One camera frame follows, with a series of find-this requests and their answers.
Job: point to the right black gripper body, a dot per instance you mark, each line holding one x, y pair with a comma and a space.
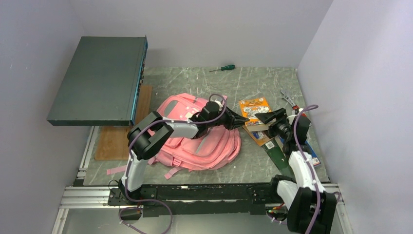
281, 127

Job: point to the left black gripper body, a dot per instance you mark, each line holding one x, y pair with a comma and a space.
226, 119

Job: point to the orange comic book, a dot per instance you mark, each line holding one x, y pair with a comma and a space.
249, 108

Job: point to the pink student backpack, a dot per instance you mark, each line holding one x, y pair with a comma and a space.
211, 152

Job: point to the blue cover book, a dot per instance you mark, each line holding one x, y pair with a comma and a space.
315, 160

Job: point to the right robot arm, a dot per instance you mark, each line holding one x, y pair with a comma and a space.
310, 208

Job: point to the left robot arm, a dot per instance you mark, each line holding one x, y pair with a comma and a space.
147, 138

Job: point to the dark green book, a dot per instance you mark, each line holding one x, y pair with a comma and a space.
276, 155

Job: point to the red adjustable wrench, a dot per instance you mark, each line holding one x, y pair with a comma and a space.
287, 98

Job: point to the wooden board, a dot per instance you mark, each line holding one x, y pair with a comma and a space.
113, 142

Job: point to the dark grey flat box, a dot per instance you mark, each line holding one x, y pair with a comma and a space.
102, 83

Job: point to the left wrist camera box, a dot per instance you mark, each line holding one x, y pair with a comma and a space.
221, 103

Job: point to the green handled screwdriver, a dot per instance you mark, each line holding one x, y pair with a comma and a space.
225, 68

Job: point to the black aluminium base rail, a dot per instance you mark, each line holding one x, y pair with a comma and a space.
252, 198

